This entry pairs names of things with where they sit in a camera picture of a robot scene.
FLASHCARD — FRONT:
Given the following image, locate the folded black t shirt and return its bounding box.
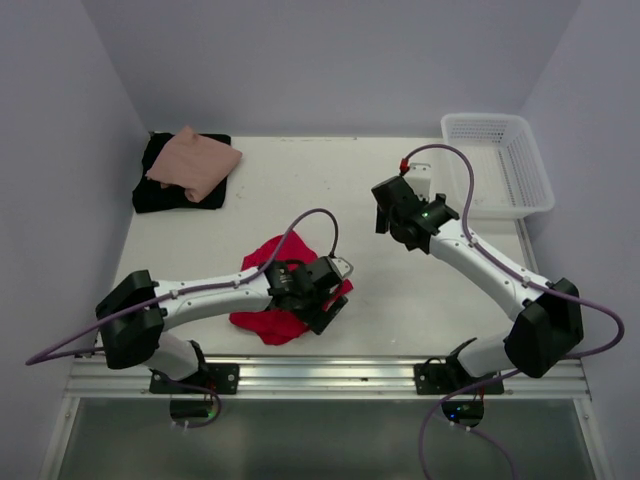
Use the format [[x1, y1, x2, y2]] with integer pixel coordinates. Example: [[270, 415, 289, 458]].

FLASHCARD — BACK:
[[132, 132, 229, 214]]

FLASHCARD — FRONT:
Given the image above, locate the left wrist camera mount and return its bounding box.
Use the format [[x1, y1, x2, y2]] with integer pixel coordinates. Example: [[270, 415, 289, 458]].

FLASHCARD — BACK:
[[328, 256, 354, 281]]

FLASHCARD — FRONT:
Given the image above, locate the red t shirt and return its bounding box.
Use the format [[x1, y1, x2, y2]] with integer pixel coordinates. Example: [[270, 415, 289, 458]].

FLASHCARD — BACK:
[[229, 231, 354, 346]]

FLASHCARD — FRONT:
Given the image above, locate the folded pink t shirt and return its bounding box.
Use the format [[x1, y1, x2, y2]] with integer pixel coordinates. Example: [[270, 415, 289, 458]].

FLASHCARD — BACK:
[[145, 126, 243, 203]]

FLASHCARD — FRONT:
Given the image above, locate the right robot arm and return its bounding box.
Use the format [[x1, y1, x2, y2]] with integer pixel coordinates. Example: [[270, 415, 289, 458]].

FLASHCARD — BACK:
[[372, 176, 584, 393]]

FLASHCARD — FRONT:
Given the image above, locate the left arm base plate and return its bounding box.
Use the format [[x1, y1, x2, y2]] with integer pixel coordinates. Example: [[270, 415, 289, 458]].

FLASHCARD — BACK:
[[149, 363, 240, 395]]

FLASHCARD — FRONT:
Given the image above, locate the white plastic basket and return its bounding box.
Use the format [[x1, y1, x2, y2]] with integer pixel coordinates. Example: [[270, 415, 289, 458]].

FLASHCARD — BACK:
[[441, 113, 555, 220]]

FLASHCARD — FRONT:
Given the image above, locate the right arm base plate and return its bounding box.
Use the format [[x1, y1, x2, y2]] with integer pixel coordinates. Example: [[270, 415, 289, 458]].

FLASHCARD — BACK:
[[413, 357, 499, 395]]

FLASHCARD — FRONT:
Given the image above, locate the aluminium rail frame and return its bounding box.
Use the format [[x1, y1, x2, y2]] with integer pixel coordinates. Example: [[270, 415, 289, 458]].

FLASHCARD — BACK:
[[40, 354, 615, 479]]

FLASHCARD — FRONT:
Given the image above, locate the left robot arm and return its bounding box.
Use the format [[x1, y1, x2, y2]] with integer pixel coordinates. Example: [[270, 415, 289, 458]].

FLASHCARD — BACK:
[[96, 256, 353, 393]]

